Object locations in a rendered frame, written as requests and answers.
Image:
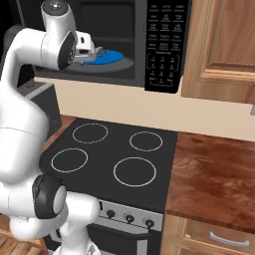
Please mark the black and silver stove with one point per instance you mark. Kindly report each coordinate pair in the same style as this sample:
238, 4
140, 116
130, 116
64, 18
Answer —
109, 159

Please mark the black microwave oven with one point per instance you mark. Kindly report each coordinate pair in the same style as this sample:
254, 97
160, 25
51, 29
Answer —
162, 43

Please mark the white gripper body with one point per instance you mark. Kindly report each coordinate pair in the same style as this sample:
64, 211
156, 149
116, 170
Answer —
85, 55

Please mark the black stove knob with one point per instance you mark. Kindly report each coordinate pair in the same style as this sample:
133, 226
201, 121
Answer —
110, 213
149, 222
129, 218

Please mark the wooden drawer front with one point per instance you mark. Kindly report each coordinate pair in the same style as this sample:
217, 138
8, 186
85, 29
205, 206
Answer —
225, 239

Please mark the blue plate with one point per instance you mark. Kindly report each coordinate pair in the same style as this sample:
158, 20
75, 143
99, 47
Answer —
108, 57

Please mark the small grey fixture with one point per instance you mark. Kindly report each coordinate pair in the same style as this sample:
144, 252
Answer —
253, 110

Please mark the black microwave door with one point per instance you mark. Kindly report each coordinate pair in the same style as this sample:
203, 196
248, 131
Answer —
10, 13

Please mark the black oven door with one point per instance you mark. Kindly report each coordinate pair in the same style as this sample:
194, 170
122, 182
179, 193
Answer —
116, 240

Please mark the wooden base cabinet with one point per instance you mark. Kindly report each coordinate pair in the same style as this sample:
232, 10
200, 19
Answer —
172, 235

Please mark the wooden cupboard door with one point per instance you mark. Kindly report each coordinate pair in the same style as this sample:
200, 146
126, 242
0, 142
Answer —
222, 46

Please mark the dark grey box appliance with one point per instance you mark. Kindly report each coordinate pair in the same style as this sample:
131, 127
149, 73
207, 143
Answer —
46, 106

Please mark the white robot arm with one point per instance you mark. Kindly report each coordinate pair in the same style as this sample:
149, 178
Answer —
20, 132

